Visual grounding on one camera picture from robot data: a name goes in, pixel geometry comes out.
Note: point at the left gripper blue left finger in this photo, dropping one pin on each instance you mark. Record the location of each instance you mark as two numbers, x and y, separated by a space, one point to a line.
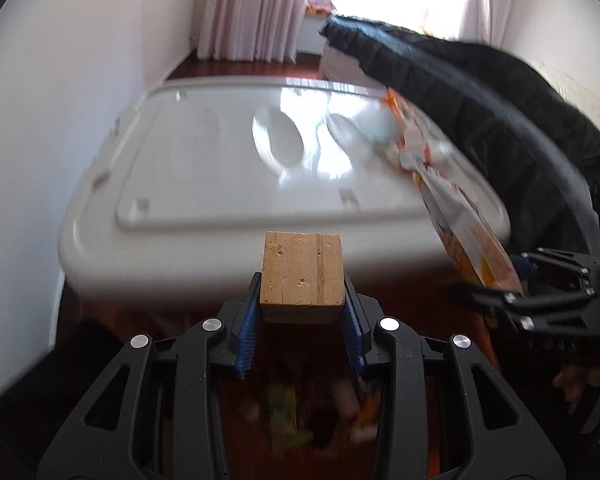
153 413

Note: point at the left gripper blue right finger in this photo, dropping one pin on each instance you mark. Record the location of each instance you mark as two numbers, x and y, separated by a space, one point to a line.
491 424

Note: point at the orange juice drink pouch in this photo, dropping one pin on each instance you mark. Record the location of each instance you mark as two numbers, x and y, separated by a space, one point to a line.
475 251

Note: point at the brown wooden block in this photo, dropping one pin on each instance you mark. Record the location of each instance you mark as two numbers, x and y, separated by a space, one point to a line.
302 278

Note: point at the orange white snack packet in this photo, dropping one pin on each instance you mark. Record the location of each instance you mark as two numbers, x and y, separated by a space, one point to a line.
408 134

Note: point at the small white plastic bottle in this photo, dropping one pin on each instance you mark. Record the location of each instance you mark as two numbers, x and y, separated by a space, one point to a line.
345 399

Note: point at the green snack wrapper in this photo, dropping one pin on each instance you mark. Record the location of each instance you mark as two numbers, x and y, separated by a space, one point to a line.
282 414

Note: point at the white plastic storage box lid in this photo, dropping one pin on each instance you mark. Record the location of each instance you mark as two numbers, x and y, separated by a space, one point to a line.
192 176

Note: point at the light blue plastic cup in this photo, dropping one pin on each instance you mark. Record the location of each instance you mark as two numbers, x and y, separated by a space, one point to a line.
377 125

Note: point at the folded pink quilt stack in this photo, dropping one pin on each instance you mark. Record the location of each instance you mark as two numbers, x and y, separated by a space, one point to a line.
320 7

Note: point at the pink white curtain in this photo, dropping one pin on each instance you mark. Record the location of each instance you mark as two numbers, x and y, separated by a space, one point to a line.
251 30

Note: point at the white bed frame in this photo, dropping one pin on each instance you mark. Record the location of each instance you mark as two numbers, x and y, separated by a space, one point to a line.
336 66

